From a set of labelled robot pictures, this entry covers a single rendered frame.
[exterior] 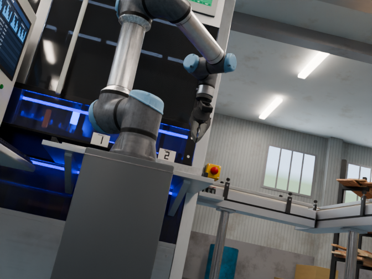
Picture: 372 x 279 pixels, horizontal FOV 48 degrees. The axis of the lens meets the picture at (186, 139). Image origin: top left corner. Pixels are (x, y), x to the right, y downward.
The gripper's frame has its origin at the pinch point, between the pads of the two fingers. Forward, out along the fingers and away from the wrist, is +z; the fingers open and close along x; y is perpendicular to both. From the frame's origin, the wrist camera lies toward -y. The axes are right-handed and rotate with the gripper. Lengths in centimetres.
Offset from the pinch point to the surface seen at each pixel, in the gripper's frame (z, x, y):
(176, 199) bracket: 24.1, 0.5, 19.6
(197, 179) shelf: 16.9, -3.6, -1.8
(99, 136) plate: 0, 43, 38
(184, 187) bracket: 19.8, 0.0, 7.9
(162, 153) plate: 0.5, 10.2, 38.1
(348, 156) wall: -251, -471, 727
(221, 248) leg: 40, -32, 53
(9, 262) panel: 65, 67, 38
